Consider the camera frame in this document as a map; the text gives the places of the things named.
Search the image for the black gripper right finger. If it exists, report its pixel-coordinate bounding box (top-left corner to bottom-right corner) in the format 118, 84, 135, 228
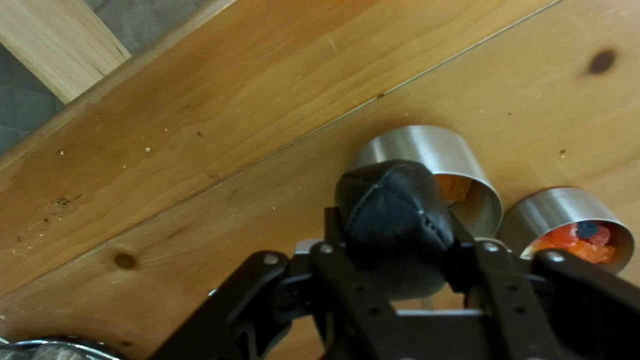
438, 218, 640, 360

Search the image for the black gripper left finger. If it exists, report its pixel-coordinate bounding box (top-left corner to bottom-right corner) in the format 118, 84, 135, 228
149, 206, 403, 360

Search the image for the black round ball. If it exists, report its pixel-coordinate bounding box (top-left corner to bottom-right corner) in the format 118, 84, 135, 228
334, 159, 457, 301

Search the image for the medium steel measuring cup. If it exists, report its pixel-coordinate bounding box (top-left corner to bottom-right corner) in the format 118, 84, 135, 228
497, 186, 635, 277

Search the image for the round steel-rimmed object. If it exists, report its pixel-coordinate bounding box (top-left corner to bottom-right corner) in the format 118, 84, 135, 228
0, 335, 127, 360

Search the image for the pale wooden plank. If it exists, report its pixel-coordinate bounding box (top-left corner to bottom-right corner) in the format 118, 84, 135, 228
0, 0, 134, 106

